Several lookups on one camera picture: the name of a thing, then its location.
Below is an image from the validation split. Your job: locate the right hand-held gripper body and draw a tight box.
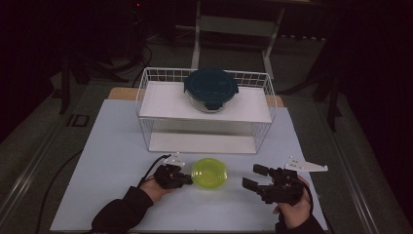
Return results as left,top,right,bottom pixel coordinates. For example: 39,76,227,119
257,155,329,207

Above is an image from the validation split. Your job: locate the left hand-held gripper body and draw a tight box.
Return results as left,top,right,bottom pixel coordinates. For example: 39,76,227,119
153,151,187,190

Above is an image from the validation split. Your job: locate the yellow-green food container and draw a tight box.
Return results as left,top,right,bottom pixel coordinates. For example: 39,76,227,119
190,157,229,190

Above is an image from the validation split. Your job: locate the white wire shelf rack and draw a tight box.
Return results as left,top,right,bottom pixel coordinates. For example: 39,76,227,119
135,66,278,156

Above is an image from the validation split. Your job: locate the dark blue lidded glass container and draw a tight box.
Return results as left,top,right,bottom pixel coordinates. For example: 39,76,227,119
183,67,240,114

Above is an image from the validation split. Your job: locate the person's left hand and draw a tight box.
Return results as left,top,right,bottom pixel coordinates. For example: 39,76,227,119
139,175,175,205

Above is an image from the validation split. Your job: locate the person's right hand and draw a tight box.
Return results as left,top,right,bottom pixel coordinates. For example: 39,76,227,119
272,175,314,230

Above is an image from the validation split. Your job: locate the light blue table mat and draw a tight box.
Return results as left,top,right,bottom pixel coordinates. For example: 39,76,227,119
50,98,329,233

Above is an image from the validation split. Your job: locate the wooden table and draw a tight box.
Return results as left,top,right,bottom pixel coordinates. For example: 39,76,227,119
107,87,284,108

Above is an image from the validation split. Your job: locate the dark metal stand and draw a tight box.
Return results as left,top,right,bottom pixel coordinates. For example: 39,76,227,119
311,62,344,133
57,53,90,115

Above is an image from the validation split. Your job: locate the black floor socket box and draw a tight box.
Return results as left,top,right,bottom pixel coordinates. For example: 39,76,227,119
66,113,91,129

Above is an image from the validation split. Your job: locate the left hand-held gripper cable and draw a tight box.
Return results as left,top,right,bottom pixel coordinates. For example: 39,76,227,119
136,154,172,188

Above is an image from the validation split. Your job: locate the hand-held gripper cable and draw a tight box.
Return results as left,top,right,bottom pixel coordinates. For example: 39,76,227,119
303,181,316,215
136,154,172,188

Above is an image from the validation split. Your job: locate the right hand-held gripper cable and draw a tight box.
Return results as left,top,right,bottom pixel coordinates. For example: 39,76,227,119
303,181,316,215

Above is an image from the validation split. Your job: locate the black floor cable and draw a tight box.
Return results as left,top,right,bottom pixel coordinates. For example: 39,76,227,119
34,148,84,234

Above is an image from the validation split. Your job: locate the black cable bundle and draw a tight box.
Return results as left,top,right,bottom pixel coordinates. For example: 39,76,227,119
131,43,154,88

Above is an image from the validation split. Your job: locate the white metal stand frame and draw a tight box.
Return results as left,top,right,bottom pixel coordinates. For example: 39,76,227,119
174,0,286,80

